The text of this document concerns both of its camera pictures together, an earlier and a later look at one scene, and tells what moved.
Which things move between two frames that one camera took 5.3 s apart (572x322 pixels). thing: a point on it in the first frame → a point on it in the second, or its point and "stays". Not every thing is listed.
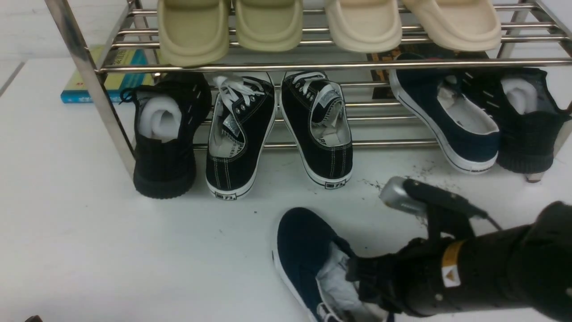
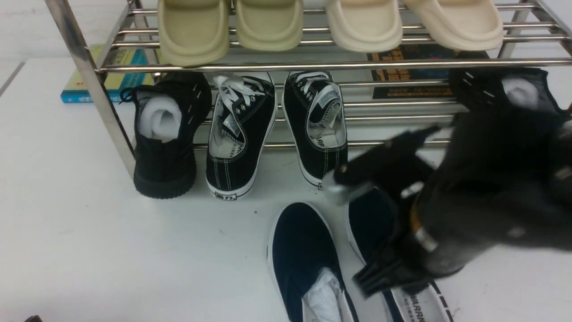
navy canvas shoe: [464, 133] → [371, 222]
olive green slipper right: [269, 25] stays
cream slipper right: [459, 25] stays
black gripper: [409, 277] stays
